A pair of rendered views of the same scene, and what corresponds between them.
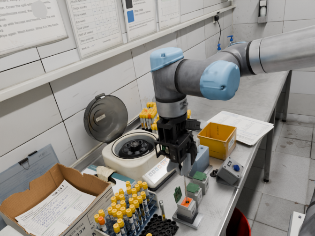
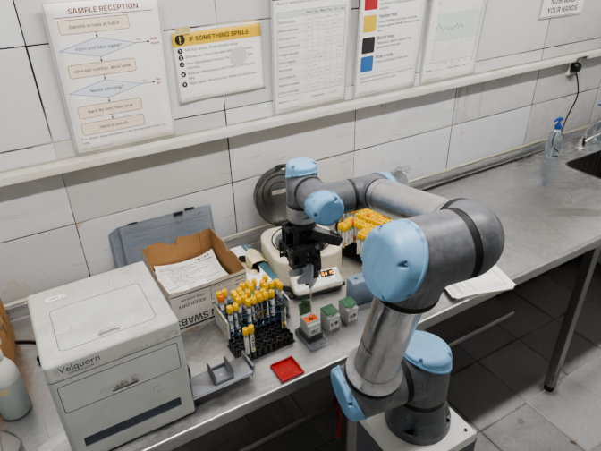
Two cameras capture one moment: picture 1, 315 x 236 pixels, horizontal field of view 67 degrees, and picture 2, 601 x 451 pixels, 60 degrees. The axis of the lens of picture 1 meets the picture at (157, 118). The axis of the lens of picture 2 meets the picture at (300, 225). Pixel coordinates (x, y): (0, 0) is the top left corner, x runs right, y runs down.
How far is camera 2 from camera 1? 78 cm
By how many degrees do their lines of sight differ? 21
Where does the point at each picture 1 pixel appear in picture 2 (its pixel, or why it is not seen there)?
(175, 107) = (297, 216)
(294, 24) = not seen: outside the picture
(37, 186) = (182, 244)
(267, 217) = (506, 438)
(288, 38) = (388, 191)
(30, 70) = (210, 120)
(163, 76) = (290, 185)
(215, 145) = not seen: hidden behind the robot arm
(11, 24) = (204, 71)
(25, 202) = (167, 255)
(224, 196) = not seen: hidden behind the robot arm
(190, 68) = (305, 188)
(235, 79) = (333, 210)
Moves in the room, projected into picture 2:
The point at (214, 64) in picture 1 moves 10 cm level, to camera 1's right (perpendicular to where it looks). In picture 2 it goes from (318, 193) to (363, 200)
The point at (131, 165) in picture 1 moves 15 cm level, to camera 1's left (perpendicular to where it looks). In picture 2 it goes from (280, 260) to (239, 251)
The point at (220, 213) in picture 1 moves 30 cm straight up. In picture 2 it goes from (345, 349) to (348, 260)
